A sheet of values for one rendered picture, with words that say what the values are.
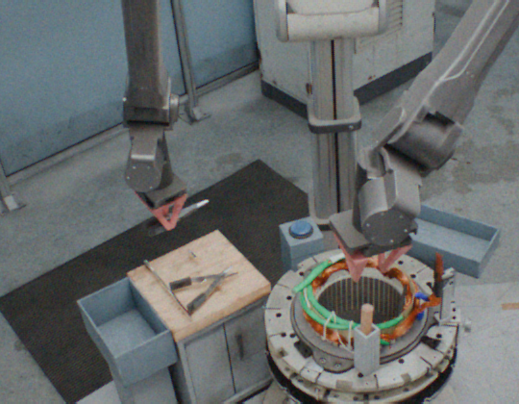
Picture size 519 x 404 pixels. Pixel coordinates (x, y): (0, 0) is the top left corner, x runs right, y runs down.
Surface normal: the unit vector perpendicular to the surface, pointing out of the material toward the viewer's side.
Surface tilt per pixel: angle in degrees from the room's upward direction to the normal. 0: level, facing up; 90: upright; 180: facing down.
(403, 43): 89
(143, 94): 117
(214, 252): 0
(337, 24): 104
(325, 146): 90
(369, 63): 90
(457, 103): 75
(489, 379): 0
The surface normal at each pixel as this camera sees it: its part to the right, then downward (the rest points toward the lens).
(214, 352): 0.54, 0.49
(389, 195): -0.83, -0.43
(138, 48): -0.04, 0.91
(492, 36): 0.19, 0.37
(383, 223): -0.02, 0.66
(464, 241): -0.09, -0.78
